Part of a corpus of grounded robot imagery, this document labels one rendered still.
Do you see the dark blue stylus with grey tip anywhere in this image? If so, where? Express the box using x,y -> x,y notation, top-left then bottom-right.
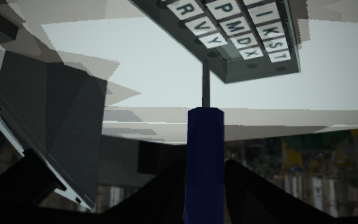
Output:
185,60 -> 225,224

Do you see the keyboard with white letter keys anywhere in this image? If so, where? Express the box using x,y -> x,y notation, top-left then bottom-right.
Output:
126,0 -> 302,85

